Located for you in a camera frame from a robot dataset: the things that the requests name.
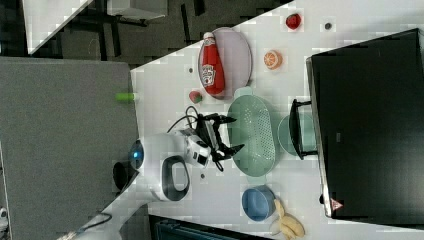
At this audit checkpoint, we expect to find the blue bowl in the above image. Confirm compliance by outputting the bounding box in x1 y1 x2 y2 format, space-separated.
241 185 275 222

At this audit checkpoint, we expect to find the green cup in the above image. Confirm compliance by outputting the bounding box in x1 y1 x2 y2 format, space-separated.
278 114 316 156

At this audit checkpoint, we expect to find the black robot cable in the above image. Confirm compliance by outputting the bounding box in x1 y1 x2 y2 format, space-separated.
166 105 199 134

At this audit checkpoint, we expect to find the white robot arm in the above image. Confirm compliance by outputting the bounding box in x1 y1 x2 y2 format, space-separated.
57 113 242 240

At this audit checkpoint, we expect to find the red ketchup bottle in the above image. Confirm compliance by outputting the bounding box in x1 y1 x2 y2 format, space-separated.
201 32 225 95

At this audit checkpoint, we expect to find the orange slice toy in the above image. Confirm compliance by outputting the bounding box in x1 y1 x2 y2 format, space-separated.
263 50 283 70

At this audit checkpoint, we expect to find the black toaster oven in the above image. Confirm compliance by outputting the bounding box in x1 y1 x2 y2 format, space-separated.
306 29 424 229

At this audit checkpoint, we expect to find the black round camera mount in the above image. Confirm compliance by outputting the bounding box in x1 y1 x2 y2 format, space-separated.
113 161 137 191

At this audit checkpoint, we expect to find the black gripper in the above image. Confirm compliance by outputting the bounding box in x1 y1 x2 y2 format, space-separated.
195 113 244 172

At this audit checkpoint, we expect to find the green oval strainer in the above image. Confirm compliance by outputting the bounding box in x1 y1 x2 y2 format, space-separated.
227 87 276 185

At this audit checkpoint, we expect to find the yellow banana bunch toy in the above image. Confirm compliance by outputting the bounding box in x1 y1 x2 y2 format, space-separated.
270 199 305 240

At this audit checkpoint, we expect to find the green marker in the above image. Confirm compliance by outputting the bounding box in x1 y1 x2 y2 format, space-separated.
115 93 139 102

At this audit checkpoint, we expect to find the grey round plate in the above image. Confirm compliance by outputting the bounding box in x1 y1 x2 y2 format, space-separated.
198 27 252 99

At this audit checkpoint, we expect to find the dark red strawberry toy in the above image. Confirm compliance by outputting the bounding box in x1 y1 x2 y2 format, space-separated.
285 13 302 30

